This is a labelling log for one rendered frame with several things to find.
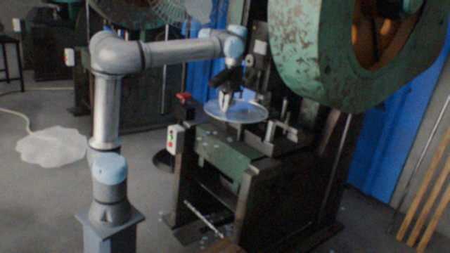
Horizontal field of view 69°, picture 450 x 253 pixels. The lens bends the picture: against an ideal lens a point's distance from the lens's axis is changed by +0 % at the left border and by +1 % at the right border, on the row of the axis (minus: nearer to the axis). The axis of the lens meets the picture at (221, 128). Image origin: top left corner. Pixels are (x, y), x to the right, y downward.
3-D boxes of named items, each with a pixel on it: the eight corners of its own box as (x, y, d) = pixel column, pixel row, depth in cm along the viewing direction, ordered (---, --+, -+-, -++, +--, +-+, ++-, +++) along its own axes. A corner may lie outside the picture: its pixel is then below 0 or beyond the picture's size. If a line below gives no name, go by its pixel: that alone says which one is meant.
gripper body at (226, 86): (243, 93, 140) (247, 66, 135) (228, 95, 135) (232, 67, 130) (231, 88, 145) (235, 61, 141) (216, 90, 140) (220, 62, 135)
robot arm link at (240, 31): (223, 23, 130) (242, 24, 134) (220, 51, 134) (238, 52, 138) (233, 27, 124) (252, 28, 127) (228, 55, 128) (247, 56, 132)
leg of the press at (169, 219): (171, 231, 183) (185, 74, 147) (162, 219, 190) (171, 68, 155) (279, 186, 240) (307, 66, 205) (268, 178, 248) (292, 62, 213)
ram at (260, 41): (259, 91, 140) (271, 20, 129) (235, 82, 151) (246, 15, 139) (285, 88, 151) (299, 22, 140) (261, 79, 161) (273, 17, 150)
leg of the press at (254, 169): (235, 302, 146) (273, 116, 111) (219, 284, 154) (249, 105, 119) (344, 229, 204) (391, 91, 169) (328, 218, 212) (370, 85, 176)
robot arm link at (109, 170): (95, 205, 111) (94, 171, 106) (90, 183, 122) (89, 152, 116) (131, 199, 116) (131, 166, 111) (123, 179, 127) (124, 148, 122)
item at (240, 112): (192, 112, 139) (192, 110, 139) (219, 95, 164) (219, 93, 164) (255, 129, 130) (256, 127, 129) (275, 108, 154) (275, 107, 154)
